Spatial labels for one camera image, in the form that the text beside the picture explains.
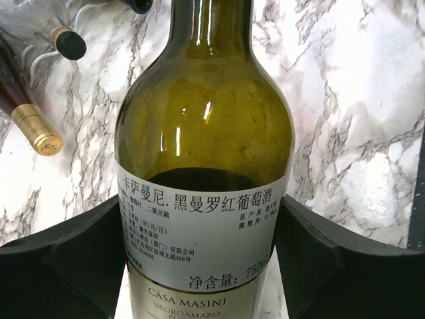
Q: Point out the clear bottle black gold cap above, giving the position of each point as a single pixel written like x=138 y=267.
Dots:
x=66 y=41

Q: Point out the white wire wine rack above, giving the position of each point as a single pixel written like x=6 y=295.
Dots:
x=42 y=23

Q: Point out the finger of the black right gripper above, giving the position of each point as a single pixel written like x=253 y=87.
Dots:
x=139 y=6

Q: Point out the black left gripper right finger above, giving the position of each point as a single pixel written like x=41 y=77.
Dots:
x=329 y=271

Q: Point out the red wine bottle gold cap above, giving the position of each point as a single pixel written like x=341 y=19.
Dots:
x=18 y=102

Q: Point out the green wine bottle white label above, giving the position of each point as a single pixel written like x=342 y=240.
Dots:
x=203 y=146

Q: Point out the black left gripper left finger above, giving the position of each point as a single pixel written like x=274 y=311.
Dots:
x=71 y=270

